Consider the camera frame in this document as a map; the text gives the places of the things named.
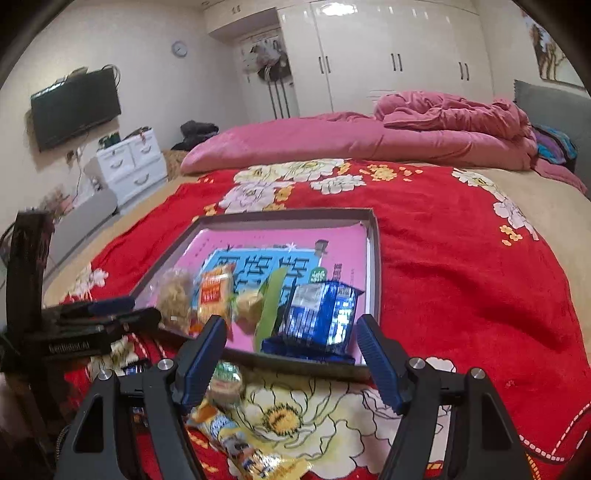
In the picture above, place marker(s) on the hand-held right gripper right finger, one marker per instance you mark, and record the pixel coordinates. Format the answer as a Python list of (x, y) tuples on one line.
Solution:
[(376, 360)]

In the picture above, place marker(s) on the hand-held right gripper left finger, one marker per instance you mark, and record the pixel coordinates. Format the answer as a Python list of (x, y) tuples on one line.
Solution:
[(203, 357)]

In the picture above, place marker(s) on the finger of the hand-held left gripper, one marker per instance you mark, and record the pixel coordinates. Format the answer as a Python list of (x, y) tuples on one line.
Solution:
[(111, 304), (138, 318)]

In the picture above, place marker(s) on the clear pastry packet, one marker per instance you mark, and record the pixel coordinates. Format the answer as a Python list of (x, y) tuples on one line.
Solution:
[(175, 295)]

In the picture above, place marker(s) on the orange rice cracker packet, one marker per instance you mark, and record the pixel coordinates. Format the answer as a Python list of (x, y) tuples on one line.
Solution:
[(214, 290)]

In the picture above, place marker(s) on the pale yellow pastry packet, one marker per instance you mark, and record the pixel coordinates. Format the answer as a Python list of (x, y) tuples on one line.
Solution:
[(249, 304)]

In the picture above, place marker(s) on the blue snack packet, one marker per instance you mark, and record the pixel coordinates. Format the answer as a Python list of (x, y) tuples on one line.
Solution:
[(318, 318)]

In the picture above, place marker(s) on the shallow grey cardboard box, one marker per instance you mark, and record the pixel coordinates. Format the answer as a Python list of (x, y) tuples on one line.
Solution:
[(376, 277)]

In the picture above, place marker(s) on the green and white snack packet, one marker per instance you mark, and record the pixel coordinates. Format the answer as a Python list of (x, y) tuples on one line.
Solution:
[(226, 383)]

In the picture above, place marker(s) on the small dark blue packet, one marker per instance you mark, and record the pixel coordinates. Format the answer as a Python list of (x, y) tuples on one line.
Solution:
[(136, 369)]

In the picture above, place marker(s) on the long yellow snack packet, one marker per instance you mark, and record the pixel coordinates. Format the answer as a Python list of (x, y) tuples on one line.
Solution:
[(240, 443)]

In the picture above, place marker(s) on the red floral blanket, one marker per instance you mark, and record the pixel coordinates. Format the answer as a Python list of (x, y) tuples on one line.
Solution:
[(461, 277)]

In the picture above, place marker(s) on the white drawer chest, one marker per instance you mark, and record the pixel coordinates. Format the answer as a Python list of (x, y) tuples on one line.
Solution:
[(134, 166)]

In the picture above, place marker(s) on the woven basket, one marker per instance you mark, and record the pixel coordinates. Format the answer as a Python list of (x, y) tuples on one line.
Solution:
[(174, 164)]

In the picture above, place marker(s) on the dark bag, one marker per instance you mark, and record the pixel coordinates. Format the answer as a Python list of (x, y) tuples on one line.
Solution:
[(198, 131)]

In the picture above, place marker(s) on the pink quilt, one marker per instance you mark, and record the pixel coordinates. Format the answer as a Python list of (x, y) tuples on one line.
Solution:
[(323, 138)]

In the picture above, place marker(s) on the colourful folded cloth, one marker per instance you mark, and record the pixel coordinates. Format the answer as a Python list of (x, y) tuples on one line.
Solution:
[(554, 143)]

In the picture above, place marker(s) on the hanging clothes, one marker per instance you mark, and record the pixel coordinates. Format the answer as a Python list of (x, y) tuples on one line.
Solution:
[(270, 57)]

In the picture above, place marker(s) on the grey headboard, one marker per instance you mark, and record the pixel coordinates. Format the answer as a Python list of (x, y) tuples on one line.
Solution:
[(554, 106)]

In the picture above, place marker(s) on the white wardrobe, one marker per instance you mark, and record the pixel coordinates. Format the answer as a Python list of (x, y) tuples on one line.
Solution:
[(369, 46)]

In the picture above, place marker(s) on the black wall television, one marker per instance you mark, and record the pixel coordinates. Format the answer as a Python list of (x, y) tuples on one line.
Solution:
[(74, 108)]

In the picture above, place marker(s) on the round wall clock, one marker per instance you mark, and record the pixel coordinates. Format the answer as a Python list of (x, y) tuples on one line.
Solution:
[(179, 48)]

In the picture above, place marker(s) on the floral wall painting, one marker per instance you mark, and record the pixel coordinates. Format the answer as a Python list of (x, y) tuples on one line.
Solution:
[(549, 50)]

